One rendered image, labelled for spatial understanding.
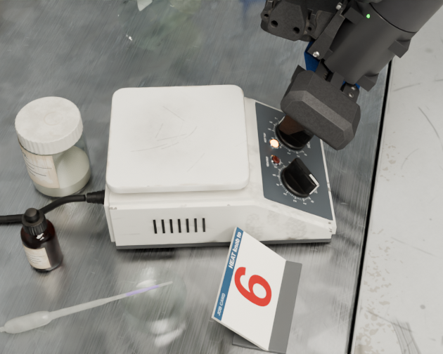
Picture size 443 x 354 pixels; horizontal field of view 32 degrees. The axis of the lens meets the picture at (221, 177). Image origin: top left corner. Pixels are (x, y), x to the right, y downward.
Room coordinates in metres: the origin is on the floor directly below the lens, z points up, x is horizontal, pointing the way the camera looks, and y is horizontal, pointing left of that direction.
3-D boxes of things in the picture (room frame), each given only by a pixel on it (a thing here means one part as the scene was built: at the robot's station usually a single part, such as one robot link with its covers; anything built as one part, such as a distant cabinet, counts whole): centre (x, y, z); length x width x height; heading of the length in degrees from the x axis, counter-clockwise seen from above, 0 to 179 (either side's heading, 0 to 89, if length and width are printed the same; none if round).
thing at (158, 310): (0.34, 0.06, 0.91); 0.06 x 0.06 x 0.02
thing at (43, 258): (0.39, 0.16, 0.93); 0.03 x 0.03 x 0.07
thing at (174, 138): (0.46, 0.04, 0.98); 0.12 x 0.12 x 0.01; 1
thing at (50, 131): (0.49, 0.16, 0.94); 0.06 x 0.06 x 0.08
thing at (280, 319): (0.34, -0.03, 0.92); 0.09 x 0.06 x 0.04; 167
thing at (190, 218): (0.46, 0.01, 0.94); 0.22 x 0.13 x 0.08; 91
